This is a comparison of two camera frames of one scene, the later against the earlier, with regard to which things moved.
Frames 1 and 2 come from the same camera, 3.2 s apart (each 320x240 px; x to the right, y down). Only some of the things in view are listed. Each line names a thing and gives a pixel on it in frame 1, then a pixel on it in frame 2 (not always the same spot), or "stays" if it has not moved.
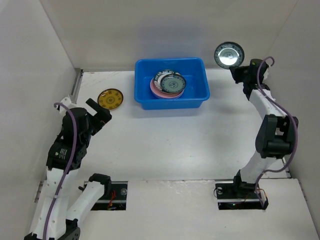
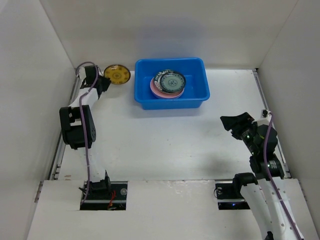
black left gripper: x=102 y=117 to x=107 y=83
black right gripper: x=240 y=74 to x=239 y=124
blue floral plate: x=228 y=54 to x=172 y=82
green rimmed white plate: x=159 y=76 stays
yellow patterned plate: x=110 y=98 to x=118 y=74
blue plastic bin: x=196 y=90 stays
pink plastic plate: x=159 y=94 stays
